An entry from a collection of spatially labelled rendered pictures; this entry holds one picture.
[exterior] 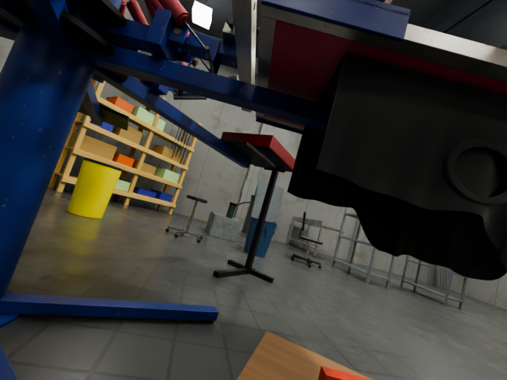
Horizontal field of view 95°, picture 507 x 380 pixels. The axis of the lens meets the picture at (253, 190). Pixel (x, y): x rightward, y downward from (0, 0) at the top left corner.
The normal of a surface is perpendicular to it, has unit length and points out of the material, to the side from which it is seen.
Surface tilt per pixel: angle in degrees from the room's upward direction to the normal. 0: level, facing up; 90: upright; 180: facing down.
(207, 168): 90
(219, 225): 90
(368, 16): 90
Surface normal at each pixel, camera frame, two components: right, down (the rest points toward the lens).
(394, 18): 0.01, -0.11
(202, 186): 0.24, -0.04
